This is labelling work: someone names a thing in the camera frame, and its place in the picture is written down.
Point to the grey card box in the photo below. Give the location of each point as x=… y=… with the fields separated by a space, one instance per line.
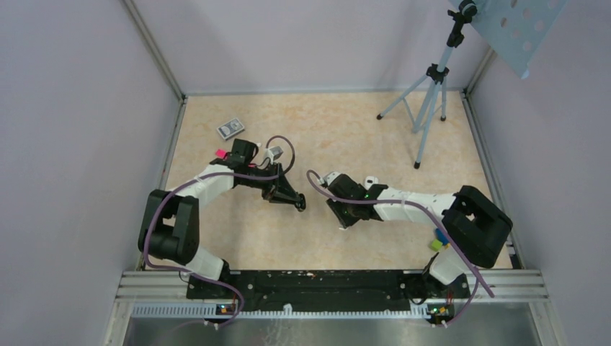
x=230 y=129

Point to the blue block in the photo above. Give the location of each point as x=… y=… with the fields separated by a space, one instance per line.
x=441 y=237

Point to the black round charging case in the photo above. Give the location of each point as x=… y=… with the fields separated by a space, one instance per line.
x=300 y=205

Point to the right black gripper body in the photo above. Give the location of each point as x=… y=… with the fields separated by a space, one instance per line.
x=353 y=205

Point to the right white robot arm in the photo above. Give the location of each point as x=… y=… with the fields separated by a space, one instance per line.
x=475 y=228

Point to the perforated blue metal plate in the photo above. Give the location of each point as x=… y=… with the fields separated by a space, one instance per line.
x=514 y=29

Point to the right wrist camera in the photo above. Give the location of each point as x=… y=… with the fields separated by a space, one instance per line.
x=327 y=179

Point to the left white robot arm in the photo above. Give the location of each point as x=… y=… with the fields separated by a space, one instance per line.
x=171 y=222

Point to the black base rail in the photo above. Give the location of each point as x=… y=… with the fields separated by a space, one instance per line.
x=329 y=290

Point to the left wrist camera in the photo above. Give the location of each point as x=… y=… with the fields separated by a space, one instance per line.
x=273 y=153

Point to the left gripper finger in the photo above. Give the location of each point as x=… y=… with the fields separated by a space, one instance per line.
x=287 y=190
x=279 y=199

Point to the green cube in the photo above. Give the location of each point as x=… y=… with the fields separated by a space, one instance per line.
x=436 y=245

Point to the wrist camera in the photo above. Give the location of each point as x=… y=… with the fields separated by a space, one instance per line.
x=273 y=153
x=327 y=179

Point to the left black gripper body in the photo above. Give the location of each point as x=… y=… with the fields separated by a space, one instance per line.
x=273 y=189

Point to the grey tripod stand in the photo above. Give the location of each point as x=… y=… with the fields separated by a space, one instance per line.
x=436 y=96

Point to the white comb cable duct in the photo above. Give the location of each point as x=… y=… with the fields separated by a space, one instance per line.
x=213 y=311

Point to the pink marker strip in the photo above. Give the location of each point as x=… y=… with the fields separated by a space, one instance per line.
x=221 y=154

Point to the white charging case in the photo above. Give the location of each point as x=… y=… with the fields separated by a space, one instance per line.
x=370 y=181

